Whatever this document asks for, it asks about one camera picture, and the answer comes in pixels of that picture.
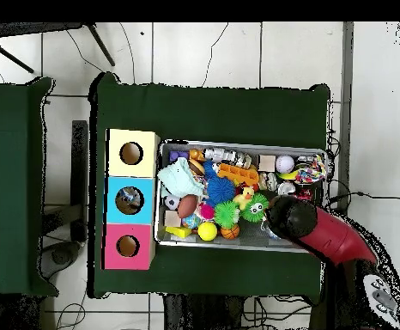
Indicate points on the grey stand base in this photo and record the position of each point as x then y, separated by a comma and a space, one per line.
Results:
61, 257

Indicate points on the orange toy building block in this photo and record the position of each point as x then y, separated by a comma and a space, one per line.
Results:
237, 173

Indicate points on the dark green side table cloth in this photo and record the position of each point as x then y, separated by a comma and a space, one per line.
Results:
11, 240

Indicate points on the silver toy robot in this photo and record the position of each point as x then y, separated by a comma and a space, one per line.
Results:
224, 154

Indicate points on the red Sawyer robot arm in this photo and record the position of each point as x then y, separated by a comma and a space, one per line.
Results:
337, 237

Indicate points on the black tripod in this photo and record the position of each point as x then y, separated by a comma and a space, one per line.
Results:
31, 28

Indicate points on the mint green cloth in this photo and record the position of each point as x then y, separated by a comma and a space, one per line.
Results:
181, 178

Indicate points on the green spiky ball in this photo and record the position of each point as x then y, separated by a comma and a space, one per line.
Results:
255, 208

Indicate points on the shallow metal mesh bin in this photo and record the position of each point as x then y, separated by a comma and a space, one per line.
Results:
251, 151

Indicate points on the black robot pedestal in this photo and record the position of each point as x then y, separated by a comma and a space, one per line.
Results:
200, 314

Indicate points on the toy hamburger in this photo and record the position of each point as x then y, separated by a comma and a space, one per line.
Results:
196, 166

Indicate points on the clear bottle with blue label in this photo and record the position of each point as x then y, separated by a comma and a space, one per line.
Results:
128, 196

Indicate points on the wooden box with three holes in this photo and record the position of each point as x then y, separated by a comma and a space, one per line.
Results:
148, 168

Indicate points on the yellow plush duck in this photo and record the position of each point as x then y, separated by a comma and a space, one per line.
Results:
244, 197

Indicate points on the yellow foam ball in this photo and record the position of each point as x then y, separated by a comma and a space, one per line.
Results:
207, 231

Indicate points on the crushed clear plastic bottle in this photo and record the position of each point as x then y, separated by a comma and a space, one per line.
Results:
270, 233

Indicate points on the blue spiky ball with eyes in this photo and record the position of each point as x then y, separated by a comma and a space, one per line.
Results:
209, 168

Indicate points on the black panel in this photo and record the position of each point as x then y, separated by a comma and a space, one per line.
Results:
80, 172

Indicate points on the small soccer ball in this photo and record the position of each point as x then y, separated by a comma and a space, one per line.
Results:
171, 201

